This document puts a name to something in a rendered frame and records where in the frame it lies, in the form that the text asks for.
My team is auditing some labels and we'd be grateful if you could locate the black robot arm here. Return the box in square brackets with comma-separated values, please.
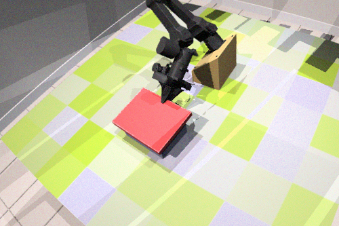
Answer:
[146, 0, 226, 74]

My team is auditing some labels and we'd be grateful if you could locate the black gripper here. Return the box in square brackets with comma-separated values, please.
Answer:
[152, 60, 192, 103]

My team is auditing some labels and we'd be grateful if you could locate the red lid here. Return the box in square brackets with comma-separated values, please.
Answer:
[112, 88, 193, 155]

